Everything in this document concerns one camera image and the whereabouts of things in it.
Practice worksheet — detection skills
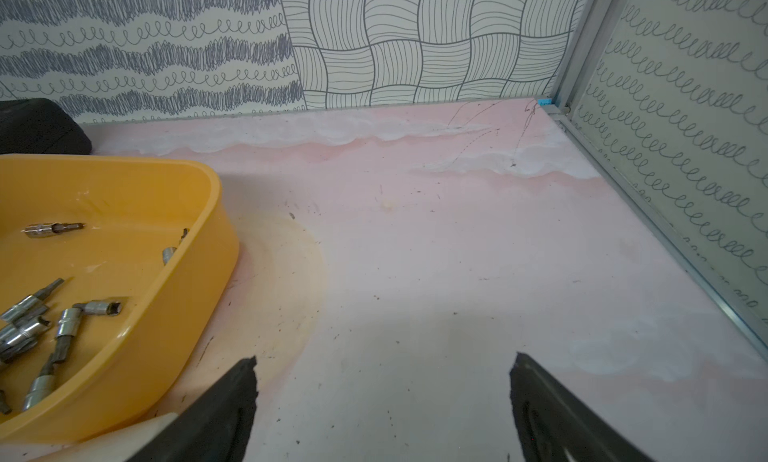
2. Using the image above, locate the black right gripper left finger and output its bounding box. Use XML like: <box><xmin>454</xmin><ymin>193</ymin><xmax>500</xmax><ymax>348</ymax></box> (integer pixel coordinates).
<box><xmin>131</xmin><ymin>357</ymin><xmax>258</xmax><ymax>462</ymax></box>

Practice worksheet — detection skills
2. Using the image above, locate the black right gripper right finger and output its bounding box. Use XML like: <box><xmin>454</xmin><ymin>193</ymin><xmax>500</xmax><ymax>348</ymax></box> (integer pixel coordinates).
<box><xmin>509</xmin><ymin>352</ymin><xmax>650</xmax><ymax>461</ymax></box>

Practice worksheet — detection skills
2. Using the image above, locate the silver socket bit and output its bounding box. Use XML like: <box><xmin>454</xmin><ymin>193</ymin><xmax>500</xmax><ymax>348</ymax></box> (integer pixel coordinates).
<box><xmin>1</xmin><ymin>278</ymin><xmax>65</xmax><ymax>324</ymax></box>
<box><xmin>73</xmin><ymin>300</ymin><xmax>122</xmax><ymax>317</ymax></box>
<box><xmin>22</xmin><ymin>358</ymin><xmax>56</xmax><ymax>412</ymax></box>
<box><xmin>22</xmin><ymin>222</ymin><xmax>86</xmax><ymax>238</ymax></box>
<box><xmin>1</xmin><ymin>317</ymin><xmax>51</xmax><ymax>364</ymax></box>
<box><xmin>0</xmin><ymin>390</ymin><xmax>12</xmax><ymax>415</ymax></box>
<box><xmin>162</xmin><ymin>228</ymin><xmax>189</xmax><ymax>265</ymax></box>

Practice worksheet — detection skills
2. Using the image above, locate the small silver bit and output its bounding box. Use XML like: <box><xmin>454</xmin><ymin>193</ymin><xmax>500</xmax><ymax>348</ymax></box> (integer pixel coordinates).
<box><xmin>50</xmin><ymin>307</ymin><xmax>83</xmax><ymax>364</ymax></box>

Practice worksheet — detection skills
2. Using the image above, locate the yellow plastic storage box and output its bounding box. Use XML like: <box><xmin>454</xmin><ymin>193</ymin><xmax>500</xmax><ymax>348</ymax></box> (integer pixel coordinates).
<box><xmin>1</xmin><ymin>154</ymin><xmax>239</xmax><ymax>444</ymax></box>

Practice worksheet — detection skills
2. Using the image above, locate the white pipe tee fitting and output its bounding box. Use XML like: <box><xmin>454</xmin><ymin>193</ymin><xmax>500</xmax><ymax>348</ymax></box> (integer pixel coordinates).
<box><xmin>34</xmin><ymin>412</ymin><xmax>179</xmax><ymax>462</ymax></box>

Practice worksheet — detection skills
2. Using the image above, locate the black plastic tool case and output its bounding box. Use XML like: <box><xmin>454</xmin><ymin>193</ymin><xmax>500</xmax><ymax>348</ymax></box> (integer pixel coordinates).
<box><xmin>1</xmin><ymin>98</ymin><xmax>93</xmax><ymax>155</ymax></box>

